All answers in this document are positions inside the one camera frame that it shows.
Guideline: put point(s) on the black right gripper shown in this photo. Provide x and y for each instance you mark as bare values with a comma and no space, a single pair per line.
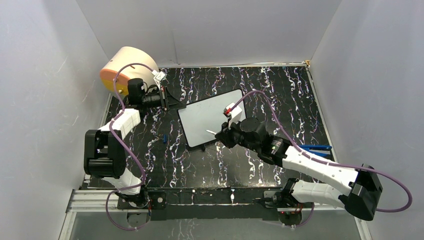
224,135

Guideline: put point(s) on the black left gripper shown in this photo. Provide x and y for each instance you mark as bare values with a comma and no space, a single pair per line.
168,102

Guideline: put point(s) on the blue and white marker pen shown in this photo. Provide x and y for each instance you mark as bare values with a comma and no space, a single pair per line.
211,132

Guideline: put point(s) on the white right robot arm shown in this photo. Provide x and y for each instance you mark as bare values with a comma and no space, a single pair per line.
357,190

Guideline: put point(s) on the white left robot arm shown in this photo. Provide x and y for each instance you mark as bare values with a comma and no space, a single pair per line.
105,156

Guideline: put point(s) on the small black-framed whiteboard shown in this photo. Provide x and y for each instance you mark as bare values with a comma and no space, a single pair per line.
206,115

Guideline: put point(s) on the blue whiteboard eraser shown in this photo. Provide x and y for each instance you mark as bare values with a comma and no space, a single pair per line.
324,151

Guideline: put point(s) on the beige and orange cylinder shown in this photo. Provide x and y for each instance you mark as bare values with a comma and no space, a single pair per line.
128,63

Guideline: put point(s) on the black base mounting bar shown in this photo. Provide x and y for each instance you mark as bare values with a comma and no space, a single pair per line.
264,203

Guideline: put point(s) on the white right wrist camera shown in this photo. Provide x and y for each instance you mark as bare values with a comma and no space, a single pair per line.
233,114

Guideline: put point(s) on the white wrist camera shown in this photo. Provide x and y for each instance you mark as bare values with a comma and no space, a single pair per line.
158,77
233,114

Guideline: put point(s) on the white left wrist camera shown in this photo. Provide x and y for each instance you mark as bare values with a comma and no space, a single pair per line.
158,77

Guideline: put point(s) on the aluminium frame rail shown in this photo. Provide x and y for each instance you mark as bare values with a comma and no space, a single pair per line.
95,201

